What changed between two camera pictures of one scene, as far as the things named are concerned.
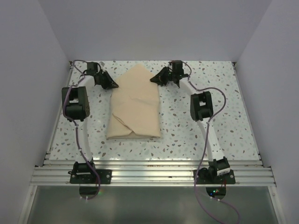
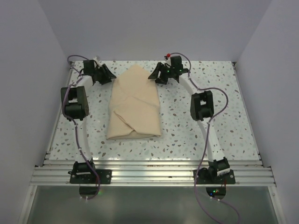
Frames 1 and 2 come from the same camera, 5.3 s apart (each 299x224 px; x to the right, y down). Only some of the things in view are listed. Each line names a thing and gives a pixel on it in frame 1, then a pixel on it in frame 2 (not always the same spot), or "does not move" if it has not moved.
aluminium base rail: [151, 172] does not move
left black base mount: [89, 176] does not move
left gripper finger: [109, 87] -> [103, 81]
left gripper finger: [113, 81] -> [108, 72]
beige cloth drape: [134, 110] does not move
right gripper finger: [161, 82] does not move
